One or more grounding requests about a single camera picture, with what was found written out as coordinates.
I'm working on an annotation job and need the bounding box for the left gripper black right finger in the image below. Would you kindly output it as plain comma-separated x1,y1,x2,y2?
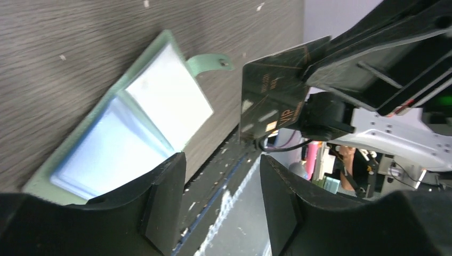
260,155,451,255

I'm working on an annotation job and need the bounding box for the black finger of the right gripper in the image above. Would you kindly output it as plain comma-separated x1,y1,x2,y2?
303,0,451,116

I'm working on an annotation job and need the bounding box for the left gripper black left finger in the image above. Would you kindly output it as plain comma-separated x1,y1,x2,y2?
1,153,186,255

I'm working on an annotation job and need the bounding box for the green card holder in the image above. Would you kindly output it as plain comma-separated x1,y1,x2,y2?
22,30,234,205

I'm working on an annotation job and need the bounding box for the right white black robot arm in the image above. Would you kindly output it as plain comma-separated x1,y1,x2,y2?
302,1,451,172

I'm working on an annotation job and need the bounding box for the person in background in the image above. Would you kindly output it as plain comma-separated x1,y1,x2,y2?
338,146,368,188

